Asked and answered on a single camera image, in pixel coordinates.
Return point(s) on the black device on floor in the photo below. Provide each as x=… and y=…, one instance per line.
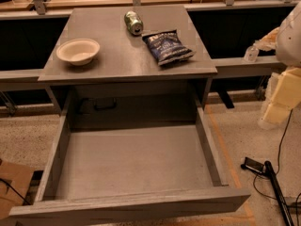
x=253, y=165

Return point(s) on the blue chip bag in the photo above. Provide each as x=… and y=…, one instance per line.
x=166, y=47

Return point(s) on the clear sanitizer bottle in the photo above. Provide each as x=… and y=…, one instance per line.
x=251, y=54

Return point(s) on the white paper bowl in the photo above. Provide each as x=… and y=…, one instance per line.
x=78, y=52

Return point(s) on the green soda can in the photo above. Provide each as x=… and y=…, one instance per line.
x=133, y=23

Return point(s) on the grey low shelf rail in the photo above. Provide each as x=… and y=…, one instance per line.
x=231, y=67

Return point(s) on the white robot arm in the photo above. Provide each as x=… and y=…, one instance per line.
x=285, y=40

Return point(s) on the brown cardboard box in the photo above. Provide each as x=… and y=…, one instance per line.
x=15, y=181

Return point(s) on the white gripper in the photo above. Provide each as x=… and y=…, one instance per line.
x=291, y=41

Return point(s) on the black stand pole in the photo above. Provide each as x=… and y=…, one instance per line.
x=278, y=193

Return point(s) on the open grey top drawer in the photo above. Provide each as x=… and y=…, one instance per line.
x=107, y=176

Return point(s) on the grey cabinet with top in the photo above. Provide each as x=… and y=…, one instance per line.
x=148, y=95

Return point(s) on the black drawer handle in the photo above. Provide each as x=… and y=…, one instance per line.
x=104, y=104

